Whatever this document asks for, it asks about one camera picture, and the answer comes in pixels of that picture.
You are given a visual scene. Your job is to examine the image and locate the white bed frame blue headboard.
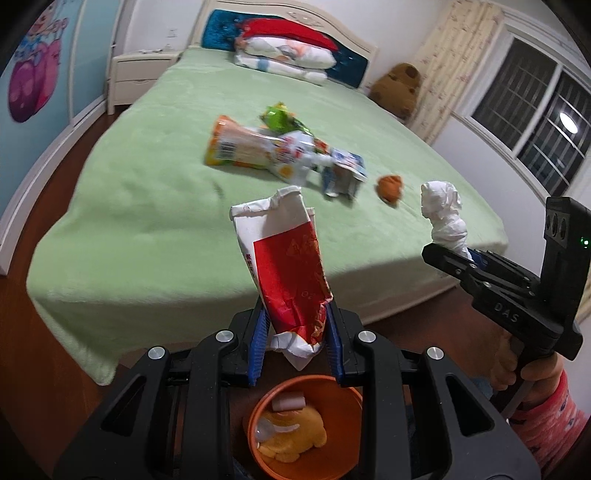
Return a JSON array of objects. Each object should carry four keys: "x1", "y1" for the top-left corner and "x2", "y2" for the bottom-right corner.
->
[{"x1": 187, "y1": 0, "x2": 462, "y2": 328}]

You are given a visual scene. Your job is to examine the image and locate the green fleece blanket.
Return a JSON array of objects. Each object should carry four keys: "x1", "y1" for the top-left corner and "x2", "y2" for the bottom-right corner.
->
[{"x1": 26, "y1": 48, "x2": 509, "y2": 387}]

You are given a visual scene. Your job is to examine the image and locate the red pillow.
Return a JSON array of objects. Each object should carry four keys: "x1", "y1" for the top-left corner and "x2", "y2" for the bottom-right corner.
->
[{"x1": 240, "y1": 17, "x2": 339, "y2": 51}]

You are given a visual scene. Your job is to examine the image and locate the white folded quilt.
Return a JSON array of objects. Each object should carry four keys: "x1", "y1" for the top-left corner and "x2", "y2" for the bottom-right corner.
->
[{"x1": 233, "y1": 53, "x2": 327, "y2": 86}]

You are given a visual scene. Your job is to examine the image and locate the cream floral curtain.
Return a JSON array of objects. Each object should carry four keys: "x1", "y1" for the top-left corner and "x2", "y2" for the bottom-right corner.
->
[{"x1": 406, "y1": 0, "x2": 507, "y2": 145}]

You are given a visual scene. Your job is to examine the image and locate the blue wardrobe door goat cartoon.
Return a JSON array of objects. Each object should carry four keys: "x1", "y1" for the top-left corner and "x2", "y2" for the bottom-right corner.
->
[{"x1": 0, "y1": 0, "x2": 86, "y2": 217}]

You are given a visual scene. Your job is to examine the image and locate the white nightstand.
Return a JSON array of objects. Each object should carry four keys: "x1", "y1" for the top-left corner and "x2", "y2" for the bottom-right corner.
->
[{"x1": 106, "y1": 48, "x2": 184, "y2": 115}]

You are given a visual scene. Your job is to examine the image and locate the blue and white carton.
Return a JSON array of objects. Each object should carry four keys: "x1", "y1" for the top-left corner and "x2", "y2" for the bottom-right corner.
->
[{"x1": 321, "y1": 148, "x2": 368, "y2": 200}]

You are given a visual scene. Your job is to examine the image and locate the orange snack packet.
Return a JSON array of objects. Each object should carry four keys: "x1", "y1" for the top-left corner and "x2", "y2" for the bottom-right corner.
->
[{"x1": 204, "y1": 115, "x2": 278, "y2": 171}]

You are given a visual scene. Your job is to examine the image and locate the brown plush toy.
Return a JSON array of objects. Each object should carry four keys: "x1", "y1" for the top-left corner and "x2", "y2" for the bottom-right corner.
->
[{"x1": 368, "y1": 62, "x2": 423, "y2": 117}]

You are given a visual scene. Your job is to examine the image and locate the white printed snack packet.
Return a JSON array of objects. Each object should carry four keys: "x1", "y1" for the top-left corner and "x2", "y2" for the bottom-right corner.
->
[{"x1": 268, "y1": 130, "x2": 334, "y2": 184}]

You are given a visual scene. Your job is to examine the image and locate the barred window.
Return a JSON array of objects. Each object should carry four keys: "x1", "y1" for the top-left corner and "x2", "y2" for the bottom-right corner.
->
[{"x1": 455, "y1": 18, "x2": 591, "y2": 204}]

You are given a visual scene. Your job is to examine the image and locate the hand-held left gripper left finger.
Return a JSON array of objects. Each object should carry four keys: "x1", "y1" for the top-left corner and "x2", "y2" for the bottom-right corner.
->
[{"x1": 53, "y1": 308, "x2": 269, "y2": 480}]

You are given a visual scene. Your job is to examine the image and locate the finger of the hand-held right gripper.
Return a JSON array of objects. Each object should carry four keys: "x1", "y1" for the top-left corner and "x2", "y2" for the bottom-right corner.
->
[
  {"x1": 466, "y1": 248, "x2": 542, "y2": 289},
  {"x1": 421, "y1": 243, "x2": 491, "y2": 297}
]

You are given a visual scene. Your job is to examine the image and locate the small white paper roll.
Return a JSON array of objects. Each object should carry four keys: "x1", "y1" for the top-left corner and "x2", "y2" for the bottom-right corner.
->
[{"x1": 271, "y1": 392, "x2": 306, "y2": 411}]

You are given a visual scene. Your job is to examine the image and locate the green snack packet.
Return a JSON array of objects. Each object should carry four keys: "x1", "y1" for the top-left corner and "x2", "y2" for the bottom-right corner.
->
[{"x1": 259, "y1": 102, "x2": 315, "y2": 137}]

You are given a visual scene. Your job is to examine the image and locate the white tissue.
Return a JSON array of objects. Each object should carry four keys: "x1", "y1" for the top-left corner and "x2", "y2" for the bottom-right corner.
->
[{"x1": 420, "y1": 181, "x2": 470, "y2": 256}]

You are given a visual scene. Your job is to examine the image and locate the white cartoon print pillow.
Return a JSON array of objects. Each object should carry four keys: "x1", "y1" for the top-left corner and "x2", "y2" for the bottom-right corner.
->
[{"x1": 235, "y1": 36, "x2": 337, "y2": 71}]

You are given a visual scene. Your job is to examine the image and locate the person's right hand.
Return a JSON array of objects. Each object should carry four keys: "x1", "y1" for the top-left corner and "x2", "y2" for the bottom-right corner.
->
[{"x1": 489, "y1": 333, "x2": 567, "y2": 409}]

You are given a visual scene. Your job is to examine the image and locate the orange plastic bin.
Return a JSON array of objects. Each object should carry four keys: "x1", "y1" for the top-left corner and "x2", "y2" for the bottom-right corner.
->
[{"x1": 243, "y1": 375, "x2": 364, "y2": 480}]

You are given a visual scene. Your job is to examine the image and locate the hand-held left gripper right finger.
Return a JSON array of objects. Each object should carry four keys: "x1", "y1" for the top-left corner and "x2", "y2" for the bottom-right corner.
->
[{"x1": 325, "y1": 305, "x2": 541, "y2": 480}]

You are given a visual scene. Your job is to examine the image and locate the red and white snack bag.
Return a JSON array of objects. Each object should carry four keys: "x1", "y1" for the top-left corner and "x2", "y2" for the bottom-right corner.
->
[{"x1": 230, "y1": 185, "x2": 334, "y2": 371}]

